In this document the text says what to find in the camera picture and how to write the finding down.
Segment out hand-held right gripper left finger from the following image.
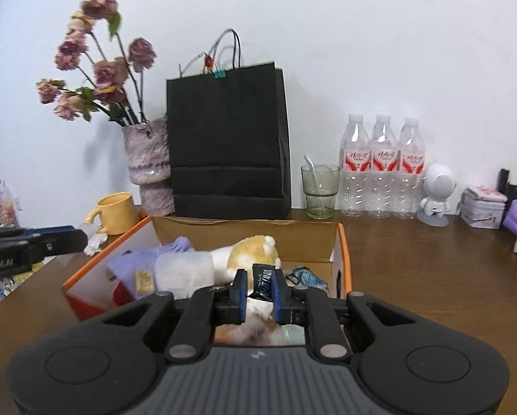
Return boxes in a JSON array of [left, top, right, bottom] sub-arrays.
[[102, 269, 247, 364]]

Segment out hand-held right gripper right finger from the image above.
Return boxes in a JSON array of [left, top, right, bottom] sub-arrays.
[[273, 269, 417, 363]]

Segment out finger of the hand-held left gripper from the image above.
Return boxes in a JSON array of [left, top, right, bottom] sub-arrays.
[[23, 230, 89, 259], [0, 225, 77, 243]]

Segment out black snack packet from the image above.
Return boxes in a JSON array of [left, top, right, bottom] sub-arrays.
[[249, 264, 279, 302]]

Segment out orange cardboard box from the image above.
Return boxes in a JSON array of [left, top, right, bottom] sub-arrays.
[[61, 214, 353, 323]]

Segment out white tissue pack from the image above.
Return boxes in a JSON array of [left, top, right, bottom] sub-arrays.
[[154, 251, 216, 292]]

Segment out purple soft pouch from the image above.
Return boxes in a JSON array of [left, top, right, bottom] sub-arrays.
[[107, 237, 194, 288]]

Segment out crumpled white tissue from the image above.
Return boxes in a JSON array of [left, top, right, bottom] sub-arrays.
[[83, 231, 109, 256]]

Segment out blue white packet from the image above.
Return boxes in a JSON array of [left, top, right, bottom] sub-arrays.
[[283, 266, 328, 290]]

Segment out yellow white plush toy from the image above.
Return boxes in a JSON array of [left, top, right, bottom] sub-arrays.
[[211, 236, 306, 347]]

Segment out yellow mug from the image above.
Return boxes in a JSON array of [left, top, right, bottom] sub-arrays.
[[85, 192, 139, 235]]

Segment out red item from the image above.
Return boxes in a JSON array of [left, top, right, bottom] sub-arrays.
[[113, 283, 138, 307]]

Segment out small yellow block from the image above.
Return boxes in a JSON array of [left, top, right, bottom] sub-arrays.
[[134, 270, 156, 297]]

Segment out clear drinking glass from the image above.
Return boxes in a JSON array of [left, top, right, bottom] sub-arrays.
[[301, 163, 341, 220]]

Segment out purple white ceramic vase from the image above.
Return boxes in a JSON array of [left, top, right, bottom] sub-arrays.
[[122, 118, 176, 217]]

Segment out clear plastic spoon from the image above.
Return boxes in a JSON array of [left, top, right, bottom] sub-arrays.
[[304, 154, 328, 195]]

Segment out clear water bottle red label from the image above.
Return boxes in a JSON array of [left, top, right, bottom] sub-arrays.
[[394, 117, 427, 220], [368, 114, 400, 219], [340, 113, 372, 218]]

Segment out black paper bag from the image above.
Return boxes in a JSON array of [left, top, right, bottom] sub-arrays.
[[166, 28, 292, 220]]

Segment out dried pink flowers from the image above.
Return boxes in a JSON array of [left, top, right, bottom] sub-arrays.
[[36, 0, 158, 126]]

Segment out white astronaut figurine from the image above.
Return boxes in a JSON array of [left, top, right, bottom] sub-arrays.
[[416, 163, 457, 228]]

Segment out printed tin box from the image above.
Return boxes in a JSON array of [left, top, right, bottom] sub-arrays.
[[458, 186, 509, 229]]

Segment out black angular object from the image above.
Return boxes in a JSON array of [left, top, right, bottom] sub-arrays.
[[498, 168, 517, 202]]

